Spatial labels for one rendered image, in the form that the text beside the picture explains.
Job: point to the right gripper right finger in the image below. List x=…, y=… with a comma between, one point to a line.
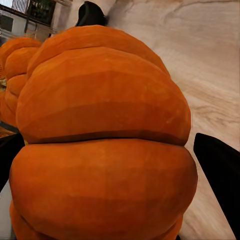
x=221, y=165

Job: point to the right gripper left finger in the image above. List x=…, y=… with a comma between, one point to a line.
x=10, y=146

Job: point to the fridge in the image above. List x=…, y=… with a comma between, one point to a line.
x=13, y=25

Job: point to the fixed window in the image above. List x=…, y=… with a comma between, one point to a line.
x=39, y=10

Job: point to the cauldron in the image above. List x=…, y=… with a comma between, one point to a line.
x=90, y=13

